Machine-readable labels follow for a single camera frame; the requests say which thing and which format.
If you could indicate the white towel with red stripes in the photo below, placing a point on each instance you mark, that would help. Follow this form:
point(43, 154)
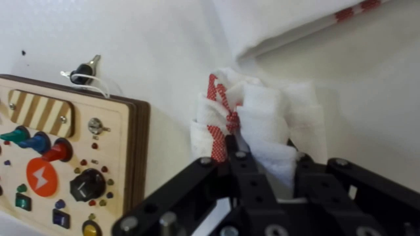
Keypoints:
point(267, 113)

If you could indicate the folded white towel red tag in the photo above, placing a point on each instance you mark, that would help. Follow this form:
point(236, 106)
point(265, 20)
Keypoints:
point(270, 21)

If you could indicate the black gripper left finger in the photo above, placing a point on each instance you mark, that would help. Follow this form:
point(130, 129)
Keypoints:
point(175, 197)

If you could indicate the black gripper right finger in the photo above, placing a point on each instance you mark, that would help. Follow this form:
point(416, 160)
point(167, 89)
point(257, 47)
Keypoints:
point(332, 184)

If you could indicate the white plastic tray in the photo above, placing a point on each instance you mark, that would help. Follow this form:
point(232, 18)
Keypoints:
point(372, 109)

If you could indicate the wooden switch board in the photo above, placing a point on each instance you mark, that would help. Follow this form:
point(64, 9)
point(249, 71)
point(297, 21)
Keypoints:
point(79, 144)

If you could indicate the black headed key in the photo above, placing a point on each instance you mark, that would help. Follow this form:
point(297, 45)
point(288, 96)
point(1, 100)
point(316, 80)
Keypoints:
point(83, 72)

